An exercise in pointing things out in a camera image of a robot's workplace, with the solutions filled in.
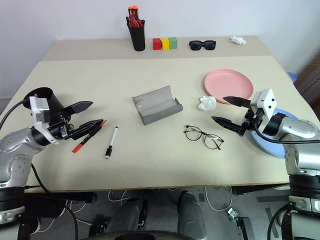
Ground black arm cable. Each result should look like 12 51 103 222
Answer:
254 126 320 145
0 101 31 131

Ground black cable under table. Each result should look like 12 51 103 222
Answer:
24 162 79 240

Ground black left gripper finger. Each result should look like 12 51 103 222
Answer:
61 100 94 117
66 119 104 141

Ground white floor cable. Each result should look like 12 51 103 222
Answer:
107 189 132 209
204 185 234 212

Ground grey open glasses case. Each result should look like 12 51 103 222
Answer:
131 85 184 126

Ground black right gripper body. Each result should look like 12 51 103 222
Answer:
238 106 266 138

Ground yellow wooden block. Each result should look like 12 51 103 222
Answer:
160 37 171 51

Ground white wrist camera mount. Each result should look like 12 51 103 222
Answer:
249 88 279 135
29 95 61 146

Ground black pen cup with pens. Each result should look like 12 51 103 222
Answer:
128 23 147 52

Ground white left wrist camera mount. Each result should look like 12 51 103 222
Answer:
29 95 61 146

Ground green wooden block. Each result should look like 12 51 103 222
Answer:
168 36 179 50

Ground white marker with black cap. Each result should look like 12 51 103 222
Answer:
104 126 119 160

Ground pink round plate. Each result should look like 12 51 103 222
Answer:
203 68 255 105

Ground black table frame bar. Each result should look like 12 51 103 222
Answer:
24 190 99 204
233 183 291 196

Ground blue plastic object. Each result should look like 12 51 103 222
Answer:
286 71 299 84

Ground thin-rimmed clear eyeglasses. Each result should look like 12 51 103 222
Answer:
182 124 225 152

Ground black sunglasses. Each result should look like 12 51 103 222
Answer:
188 39 217 52

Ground light blue round plate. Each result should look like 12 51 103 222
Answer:
245 107 301 159

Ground small crumpled white tissue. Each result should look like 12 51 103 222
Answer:
229 35 248 46

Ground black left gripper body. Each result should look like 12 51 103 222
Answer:
47 111 76 141

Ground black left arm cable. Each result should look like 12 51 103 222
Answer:
0 101 31 131

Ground metal caster wheel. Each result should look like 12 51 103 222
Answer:
226 207 241 223

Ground black rounded shape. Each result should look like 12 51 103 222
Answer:
106 231 181 240

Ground large crumpled white tissue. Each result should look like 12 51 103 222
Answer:
196 95 217 112

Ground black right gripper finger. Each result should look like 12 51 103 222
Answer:
211 115 243 135
222 95 252 109

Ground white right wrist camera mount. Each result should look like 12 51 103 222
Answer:
249 88 279 135

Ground dark grey rounded shape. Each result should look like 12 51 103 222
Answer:
108 196 150 235
176 190 207 240

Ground brown wooden cabinet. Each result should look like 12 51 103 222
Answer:
296 53 320 107

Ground empty black pen cup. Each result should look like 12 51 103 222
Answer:
22 86 66 119

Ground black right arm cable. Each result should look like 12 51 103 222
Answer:
254 126 320 145

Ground red marker pen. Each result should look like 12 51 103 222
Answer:
72 119 108 154

